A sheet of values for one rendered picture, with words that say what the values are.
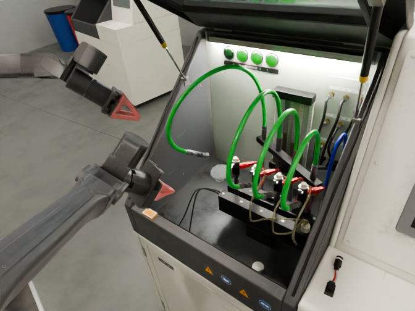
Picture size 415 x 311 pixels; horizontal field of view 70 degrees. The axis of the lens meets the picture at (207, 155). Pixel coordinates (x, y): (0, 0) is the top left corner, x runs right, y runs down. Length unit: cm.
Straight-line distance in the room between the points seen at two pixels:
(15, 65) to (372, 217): 98
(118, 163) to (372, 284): 72
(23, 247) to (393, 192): 78
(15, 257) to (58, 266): 206
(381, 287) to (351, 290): 8
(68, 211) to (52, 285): 191
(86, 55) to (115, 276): 162
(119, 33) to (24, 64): 281
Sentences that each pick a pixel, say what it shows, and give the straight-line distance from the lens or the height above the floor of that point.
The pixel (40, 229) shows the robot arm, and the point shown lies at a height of 150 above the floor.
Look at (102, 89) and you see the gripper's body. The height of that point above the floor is 145.
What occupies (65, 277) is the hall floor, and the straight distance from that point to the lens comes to 234.
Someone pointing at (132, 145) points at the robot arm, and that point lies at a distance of 61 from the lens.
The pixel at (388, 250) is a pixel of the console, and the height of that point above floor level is 104.
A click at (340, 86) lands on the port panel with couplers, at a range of 105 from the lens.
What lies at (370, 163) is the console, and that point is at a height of 126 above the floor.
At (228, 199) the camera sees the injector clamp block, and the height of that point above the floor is 98.
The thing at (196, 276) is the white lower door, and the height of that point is 76.
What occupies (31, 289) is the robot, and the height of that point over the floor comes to 104.
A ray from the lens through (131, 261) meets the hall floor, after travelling 223.
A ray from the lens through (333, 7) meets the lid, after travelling 81.
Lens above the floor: 176
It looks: 37 degrees down
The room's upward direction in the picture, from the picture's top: 6 degrees counter-clockwise
